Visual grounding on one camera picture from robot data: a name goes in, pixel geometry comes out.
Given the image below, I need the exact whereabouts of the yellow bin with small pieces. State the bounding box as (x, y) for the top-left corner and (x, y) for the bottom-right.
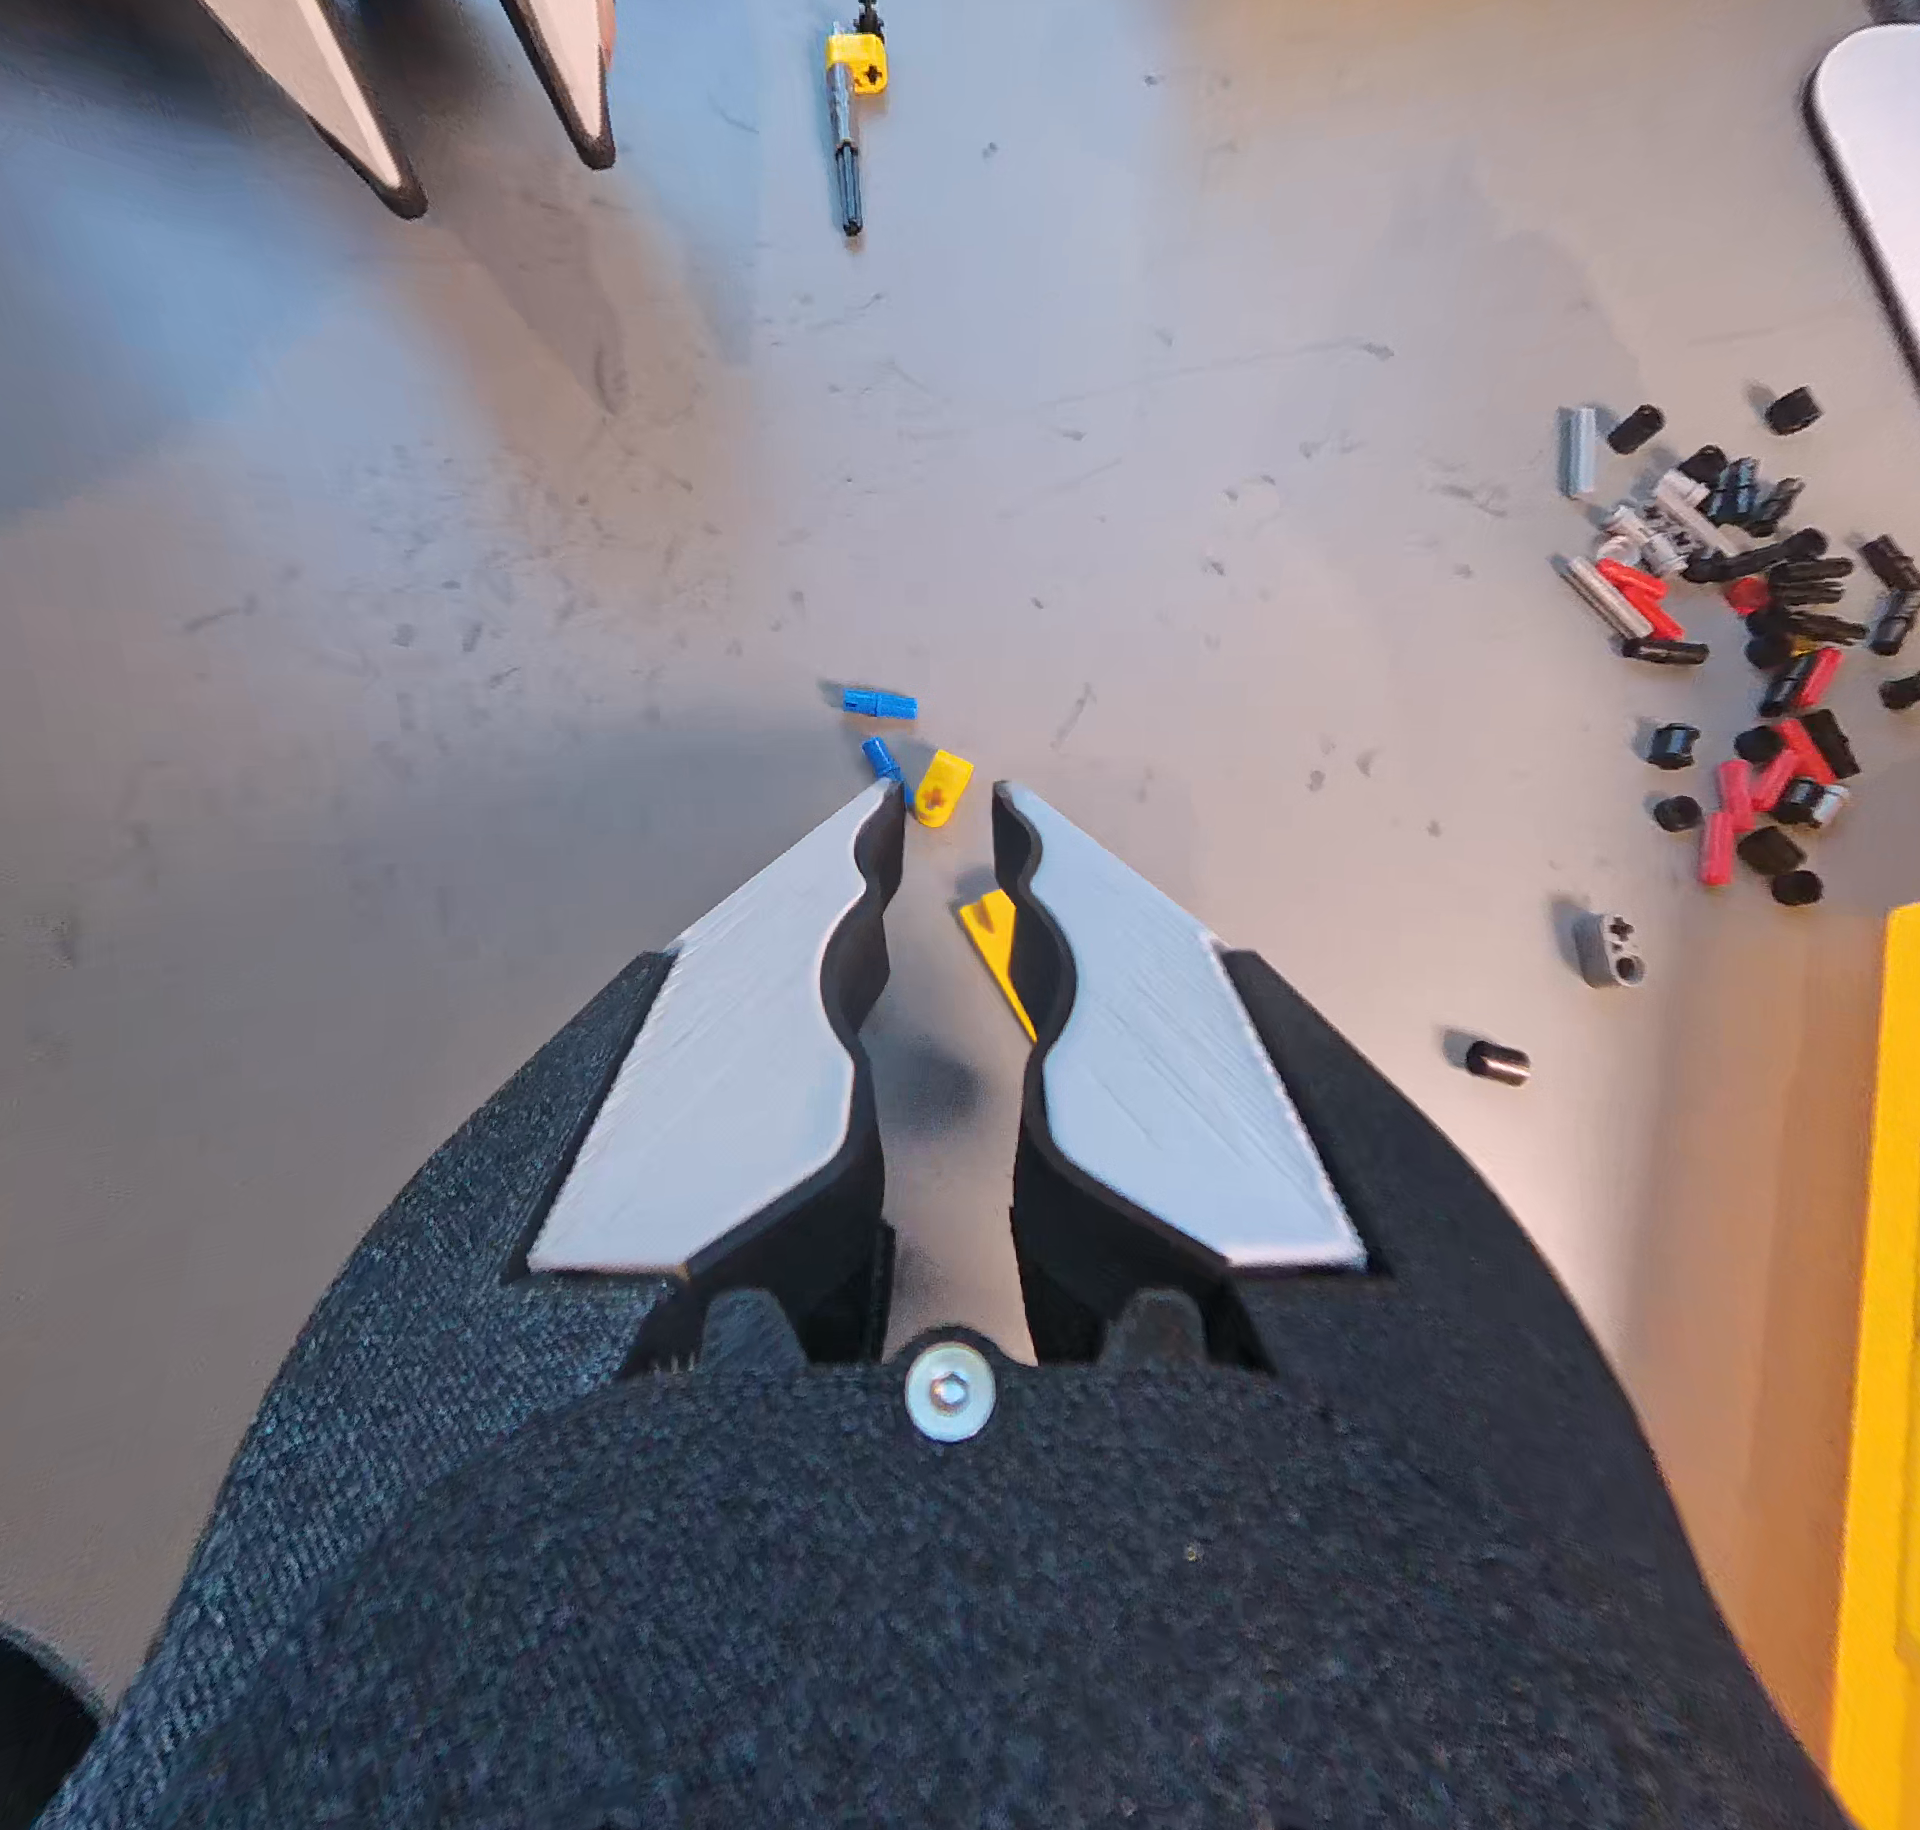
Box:
(1829, 899), (1920, 1830)

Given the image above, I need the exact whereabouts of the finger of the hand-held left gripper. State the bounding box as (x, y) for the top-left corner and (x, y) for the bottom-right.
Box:
(119, 0), (429, 218)
(471, 0), (620, 169)

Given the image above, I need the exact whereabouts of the grey desk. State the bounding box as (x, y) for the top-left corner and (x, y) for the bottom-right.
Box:
(0, 0), (1920, 1830)

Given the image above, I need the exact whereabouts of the yellow curved claw piece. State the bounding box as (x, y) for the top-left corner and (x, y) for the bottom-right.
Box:
(958, 887), (1040, 1043)

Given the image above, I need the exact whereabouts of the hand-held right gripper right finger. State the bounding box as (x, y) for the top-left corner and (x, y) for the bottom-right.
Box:
(991, 779), (1368, 1364)

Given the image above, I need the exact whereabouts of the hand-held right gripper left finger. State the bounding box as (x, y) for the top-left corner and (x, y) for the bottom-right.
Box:
(527, 779), (907, 1364)

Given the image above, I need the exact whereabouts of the pile of loose building pieces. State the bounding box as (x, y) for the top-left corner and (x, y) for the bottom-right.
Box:
(1552, 404), (1920, 909)

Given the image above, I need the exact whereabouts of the grey axle pin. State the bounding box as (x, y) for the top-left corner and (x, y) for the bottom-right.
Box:
(826, 22), (870, 238)

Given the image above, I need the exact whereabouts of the white book stand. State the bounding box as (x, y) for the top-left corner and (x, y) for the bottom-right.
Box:
(1805, 22), (1920, 377)

